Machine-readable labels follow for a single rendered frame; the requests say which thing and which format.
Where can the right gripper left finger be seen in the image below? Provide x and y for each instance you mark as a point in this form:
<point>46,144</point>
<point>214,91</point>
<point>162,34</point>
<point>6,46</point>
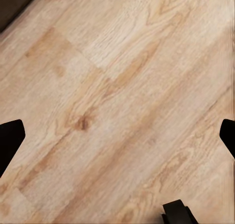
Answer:
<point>12,135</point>

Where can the cabinet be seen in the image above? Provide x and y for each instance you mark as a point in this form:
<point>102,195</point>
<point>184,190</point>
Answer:
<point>9,10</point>

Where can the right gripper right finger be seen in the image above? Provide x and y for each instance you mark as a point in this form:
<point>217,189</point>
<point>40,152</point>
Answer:
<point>227,135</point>

